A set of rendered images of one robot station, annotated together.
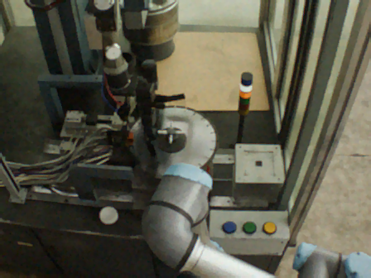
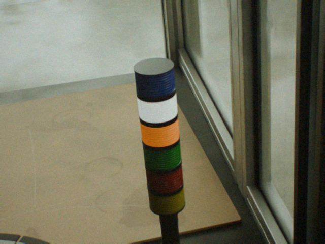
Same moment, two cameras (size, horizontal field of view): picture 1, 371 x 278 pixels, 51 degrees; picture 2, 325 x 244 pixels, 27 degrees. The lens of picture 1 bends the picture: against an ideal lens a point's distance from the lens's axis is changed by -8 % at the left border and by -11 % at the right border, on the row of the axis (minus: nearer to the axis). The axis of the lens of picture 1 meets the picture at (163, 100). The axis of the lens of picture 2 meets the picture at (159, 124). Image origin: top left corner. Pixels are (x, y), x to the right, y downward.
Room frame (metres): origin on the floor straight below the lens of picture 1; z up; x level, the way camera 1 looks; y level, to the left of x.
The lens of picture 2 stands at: (0.45, -0.12, 1.47)
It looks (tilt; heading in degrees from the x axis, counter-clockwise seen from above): 29 degrees down; 344
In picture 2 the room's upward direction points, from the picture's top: 6 degrees counter-clockwise
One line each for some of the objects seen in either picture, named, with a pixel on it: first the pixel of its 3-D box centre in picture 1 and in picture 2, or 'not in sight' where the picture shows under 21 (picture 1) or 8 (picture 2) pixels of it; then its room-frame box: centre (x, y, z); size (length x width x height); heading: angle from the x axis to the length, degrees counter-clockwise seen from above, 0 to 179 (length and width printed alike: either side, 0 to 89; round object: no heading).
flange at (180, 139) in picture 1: (171, 137); not in sight; (1.01, -0.02, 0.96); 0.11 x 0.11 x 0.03
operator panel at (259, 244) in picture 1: (247, 233); not in sight; (0.64, -0.26, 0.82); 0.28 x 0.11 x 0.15; 81
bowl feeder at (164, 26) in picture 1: (150, 23); not in sight; (1.80, 0.04, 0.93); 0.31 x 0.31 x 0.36
